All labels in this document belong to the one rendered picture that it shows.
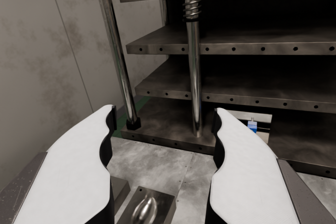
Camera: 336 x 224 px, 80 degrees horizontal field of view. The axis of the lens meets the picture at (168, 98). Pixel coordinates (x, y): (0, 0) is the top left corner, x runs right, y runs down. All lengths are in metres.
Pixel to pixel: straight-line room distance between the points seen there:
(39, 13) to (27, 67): 0.49
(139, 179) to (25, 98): 1.45
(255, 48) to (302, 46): 0.16
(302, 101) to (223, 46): 0.41
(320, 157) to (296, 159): 0.11
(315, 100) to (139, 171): 0.83
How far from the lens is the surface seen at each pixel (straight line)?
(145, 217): 0.81
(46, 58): 2.21
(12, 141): 2.18
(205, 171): 0.96
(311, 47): 0.96
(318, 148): 1.21
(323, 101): 1.06
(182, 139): 1.14
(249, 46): 0.93
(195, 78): 0.97
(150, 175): 0.97
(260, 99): 1.03
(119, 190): 0.88
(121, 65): 1.11
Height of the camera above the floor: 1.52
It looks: 28 degrees down
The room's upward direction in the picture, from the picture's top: 7 degrees counter-clockwise
